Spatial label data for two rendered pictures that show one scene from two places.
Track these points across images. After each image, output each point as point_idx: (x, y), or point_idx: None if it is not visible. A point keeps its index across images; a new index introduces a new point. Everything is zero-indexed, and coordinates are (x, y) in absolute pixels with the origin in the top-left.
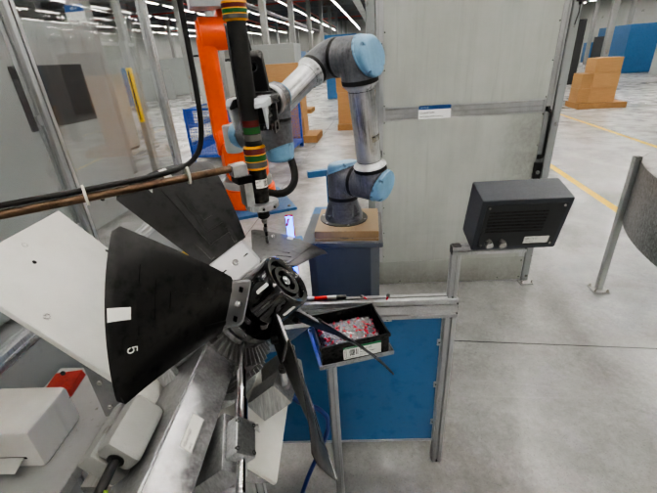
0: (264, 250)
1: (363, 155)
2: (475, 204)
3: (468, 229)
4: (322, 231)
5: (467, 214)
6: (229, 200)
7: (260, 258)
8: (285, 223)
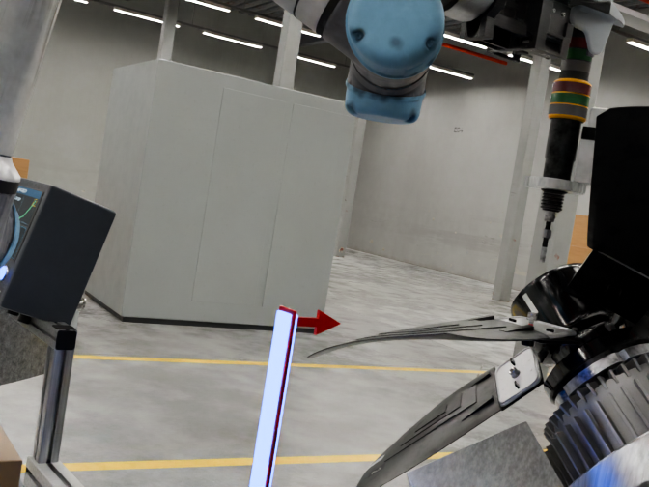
0: (485, 332)
1: (20, 125)
2: (80, 228)
3: (47, 290)
4: (14, 448)
5: (35, 261)
6: (593, 186)
7: (516, 332)
8: (292, 341)
